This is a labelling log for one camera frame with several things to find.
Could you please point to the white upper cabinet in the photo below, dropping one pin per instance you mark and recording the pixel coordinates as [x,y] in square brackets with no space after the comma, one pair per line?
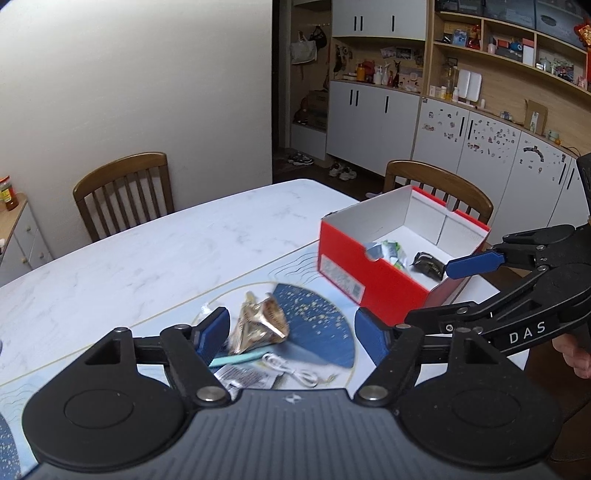
[378,18]

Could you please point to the orange bottle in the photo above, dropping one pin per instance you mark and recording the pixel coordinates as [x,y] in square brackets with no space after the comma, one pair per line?
[360,74]

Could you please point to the green white packet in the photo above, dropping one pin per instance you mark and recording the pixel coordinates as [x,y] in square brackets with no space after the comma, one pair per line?
[392,251]

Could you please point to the gold brown snack packet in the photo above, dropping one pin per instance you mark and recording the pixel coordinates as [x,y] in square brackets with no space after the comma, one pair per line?
[258,323]

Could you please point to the red hanging ornament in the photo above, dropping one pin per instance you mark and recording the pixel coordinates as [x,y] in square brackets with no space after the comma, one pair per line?
[584,34]

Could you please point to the white wooden sideboard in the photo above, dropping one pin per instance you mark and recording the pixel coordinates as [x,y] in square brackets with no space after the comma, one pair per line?
[23,244]

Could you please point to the white spray bottle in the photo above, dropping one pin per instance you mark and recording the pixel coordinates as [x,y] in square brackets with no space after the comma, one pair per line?
[377,76]

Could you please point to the white marble desktop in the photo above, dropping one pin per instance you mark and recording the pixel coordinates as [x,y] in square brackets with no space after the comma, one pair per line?
[184,230]

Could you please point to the wooden chair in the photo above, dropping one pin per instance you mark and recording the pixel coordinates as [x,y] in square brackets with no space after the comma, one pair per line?
[438,177]
[124,194]

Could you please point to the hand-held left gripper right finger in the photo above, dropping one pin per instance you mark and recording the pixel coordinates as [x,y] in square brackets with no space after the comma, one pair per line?
[369,333]

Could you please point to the white tote bag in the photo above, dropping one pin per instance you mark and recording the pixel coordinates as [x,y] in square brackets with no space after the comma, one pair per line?
[302,50]

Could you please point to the white cabinet with stickers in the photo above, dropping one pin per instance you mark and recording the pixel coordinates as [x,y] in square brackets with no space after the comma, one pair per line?
[489,152]

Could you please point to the red lid jar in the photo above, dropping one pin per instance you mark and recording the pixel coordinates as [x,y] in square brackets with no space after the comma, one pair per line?
[8,194]

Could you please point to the teal pen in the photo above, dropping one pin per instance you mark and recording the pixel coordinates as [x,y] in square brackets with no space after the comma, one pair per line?
[240,357]

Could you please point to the brown bag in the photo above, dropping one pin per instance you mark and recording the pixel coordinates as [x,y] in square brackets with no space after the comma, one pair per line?
[302,110]

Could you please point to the white sneakers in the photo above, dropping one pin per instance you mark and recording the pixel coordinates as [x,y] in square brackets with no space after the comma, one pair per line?
[344,171]

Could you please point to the black packet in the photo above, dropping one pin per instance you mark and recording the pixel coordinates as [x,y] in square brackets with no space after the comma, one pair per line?
[427,265]

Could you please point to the person's right hand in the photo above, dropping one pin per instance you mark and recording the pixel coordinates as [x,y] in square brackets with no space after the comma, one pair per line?
[577,357]

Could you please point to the wooden shelf unit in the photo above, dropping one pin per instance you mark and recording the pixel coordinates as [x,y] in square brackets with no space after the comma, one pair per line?
[503,69]

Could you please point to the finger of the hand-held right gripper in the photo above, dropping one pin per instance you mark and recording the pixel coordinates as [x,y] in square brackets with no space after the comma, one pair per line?
[471,265]
[461,316]

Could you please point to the red cardboard box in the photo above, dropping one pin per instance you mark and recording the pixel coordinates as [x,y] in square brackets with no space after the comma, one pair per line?
[341,249]

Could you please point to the grey white packet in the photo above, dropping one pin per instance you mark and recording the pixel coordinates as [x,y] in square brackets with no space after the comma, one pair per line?
[375,251]

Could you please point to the black sneakers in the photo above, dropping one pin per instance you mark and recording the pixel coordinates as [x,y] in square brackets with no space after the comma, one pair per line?
[300,159]

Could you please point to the black cap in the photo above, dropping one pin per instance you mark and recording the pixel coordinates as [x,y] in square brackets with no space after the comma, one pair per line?
[319,37]

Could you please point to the blue patterned desk mat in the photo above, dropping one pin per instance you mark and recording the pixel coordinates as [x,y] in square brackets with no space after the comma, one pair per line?
[314,332]

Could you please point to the cardboard piece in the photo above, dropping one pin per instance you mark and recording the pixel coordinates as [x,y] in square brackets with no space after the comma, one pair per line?
[535,117]

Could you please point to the white lower cabinet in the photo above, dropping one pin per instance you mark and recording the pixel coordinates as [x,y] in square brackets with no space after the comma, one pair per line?
[369,124]

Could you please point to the silver blister pack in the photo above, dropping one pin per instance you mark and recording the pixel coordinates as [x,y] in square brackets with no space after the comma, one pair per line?
[249,376]

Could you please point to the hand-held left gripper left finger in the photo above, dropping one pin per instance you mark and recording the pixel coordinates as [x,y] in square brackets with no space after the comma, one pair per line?
[216,330]

